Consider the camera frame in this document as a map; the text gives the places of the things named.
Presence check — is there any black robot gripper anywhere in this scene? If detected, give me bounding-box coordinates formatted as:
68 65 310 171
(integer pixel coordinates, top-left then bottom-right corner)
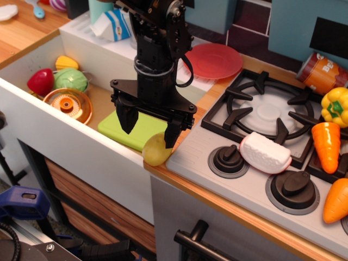
110 56 197 148

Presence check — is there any yellow toy potato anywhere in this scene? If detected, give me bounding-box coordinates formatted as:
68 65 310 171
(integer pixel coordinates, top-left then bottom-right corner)
142 133 172 166

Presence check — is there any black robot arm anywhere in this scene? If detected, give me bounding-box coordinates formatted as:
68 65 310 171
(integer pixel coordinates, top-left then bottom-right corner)
110 1 197 148

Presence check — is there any red plastic plate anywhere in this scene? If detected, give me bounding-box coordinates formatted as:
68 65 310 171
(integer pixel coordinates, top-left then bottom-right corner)
187 43 243 79

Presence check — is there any green plastic cutting board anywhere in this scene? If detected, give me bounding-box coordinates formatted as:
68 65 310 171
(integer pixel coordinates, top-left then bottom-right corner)
97 111 167 152

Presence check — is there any orange transparent pot lid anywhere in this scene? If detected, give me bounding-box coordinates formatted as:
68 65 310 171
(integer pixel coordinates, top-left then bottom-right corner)
43 88 93 125

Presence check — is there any black left stove knob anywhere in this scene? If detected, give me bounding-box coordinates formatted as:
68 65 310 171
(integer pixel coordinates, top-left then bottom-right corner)
208 145 249 179

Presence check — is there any black stove knob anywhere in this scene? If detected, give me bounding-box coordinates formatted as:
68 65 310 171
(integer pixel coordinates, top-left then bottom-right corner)
208 145 249 179
265 171 320 215

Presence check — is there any green toy cabbage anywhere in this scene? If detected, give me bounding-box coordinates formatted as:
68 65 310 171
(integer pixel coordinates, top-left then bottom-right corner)
53 67 89 93

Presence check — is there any white sink basin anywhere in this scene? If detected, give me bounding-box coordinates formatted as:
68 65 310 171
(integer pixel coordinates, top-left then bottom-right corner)
1 13 153 222

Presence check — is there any blue white milk carton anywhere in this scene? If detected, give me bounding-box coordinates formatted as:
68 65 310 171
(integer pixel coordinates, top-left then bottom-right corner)
90 9 132 42

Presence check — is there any yellow toy corn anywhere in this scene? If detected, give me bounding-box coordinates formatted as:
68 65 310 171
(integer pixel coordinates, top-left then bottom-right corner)
55 55 79 71

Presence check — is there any black stove burner grate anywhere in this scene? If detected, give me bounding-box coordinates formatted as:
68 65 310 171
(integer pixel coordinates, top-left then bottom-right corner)
201 69 321 169

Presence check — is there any grey toy stovetop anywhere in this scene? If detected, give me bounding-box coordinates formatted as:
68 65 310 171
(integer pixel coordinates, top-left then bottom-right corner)
165 69 348 260

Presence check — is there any red toy pepper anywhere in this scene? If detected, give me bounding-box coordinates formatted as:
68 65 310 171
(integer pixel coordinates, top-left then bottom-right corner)
27 69 55 96

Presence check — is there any white toy bread slice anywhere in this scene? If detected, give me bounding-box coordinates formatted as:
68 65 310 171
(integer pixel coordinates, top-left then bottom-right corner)
239 132 292 174

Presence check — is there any striped pink white ball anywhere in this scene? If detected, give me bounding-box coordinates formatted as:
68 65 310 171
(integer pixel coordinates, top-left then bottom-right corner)
49 0 67 12

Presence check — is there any blue clamp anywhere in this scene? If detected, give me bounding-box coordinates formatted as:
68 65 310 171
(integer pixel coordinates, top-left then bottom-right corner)
1 185 51 220

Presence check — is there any blue toy spoon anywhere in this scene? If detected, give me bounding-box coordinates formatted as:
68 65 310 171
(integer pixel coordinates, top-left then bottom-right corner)
24 0 45 20

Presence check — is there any black right stove knob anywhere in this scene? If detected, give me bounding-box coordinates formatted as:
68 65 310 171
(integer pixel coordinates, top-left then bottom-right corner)
265 171 320 215

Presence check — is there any orange toy beans can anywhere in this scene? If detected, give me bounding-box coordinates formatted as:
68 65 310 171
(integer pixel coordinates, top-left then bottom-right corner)
296 52 347 95

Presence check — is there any upper orange toy carrot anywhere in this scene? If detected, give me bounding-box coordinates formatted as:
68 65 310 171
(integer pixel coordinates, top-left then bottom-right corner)
312 122 340 174

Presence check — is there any orange toy carrot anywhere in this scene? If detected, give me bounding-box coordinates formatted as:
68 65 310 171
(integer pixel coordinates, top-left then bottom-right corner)
322 178 347 223
312 122 340 174

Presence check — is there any white toy food piece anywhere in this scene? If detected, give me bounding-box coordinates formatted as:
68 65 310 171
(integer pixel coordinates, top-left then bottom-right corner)
0 4 18 22

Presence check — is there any yellow toy bell pepper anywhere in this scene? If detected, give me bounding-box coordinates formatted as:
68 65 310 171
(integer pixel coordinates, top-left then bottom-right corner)
321 87 347 128

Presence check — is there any lower orange toy carrot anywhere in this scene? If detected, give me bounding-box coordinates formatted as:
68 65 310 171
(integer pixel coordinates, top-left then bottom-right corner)
322 178 347 223

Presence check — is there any black oven door handle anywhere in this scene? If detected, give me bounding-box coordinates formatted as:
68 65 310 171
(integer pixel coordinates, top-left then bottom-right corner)
174 220 235 260

